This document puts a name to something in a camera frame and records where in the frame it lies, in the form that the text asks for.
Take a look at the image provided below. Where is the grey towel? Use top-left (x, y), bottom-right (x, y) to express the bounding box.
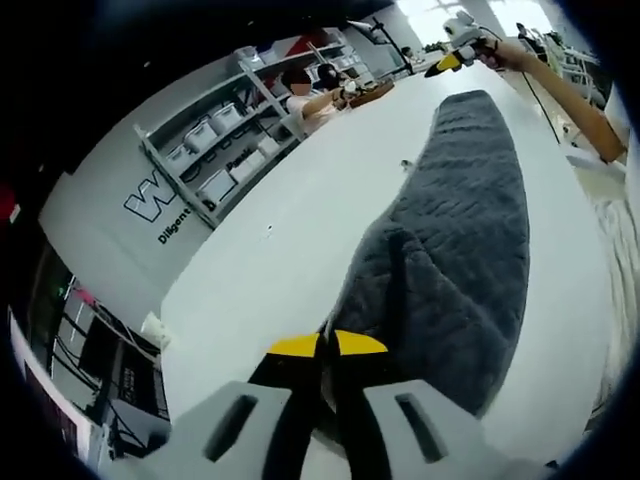
top-left (312, 89), bottom-right (531, 446)

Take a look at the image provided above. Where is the person's right hand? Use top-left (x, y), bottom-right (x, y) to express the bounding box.
top-left (477, 38), bottom-right (525, 74)

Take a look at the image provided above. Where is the black monitor stand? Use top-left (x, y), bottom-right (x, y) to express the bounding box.
top-left (372, 17), bottom-right (414, 76)

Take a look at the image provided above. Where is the wooden tray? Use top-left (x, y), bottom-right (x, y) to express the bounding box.
top-left (348, 82), bottom-right (396, 109)

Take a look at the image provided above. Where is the black equipment cart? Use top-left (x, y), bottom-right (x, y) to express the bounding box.
top-left (19, 234), bottom-right (174, 454)

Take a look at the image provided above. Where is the white paper cup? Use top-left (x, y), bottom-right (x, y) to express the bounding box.
top-left (141, 310), bottom-right (171, 347)

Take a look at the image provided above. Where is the white chair armrest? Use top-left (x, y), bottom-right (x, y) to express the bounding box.
top-left (567, 152), bottom-right (629, 184)

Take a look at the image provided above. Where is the person's white shirt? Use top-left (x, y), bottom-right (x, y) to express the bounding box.
top-left (589, 82), bottom-right (639, 416)

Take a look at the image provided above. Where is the grey metal shelf rack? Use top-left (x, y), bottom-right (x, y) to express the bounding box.
top-left (133, 29), bottom-right (371, 231)

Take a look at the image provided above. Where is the row of white storage boxes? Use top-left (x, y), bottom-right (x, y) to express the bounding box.
top-left (164, 44), bottom-right (361, 206)

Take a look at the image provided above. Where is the black cable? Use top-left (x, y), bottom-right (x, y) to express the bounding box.
top-left (479, 22), bottom-right (576, 149)

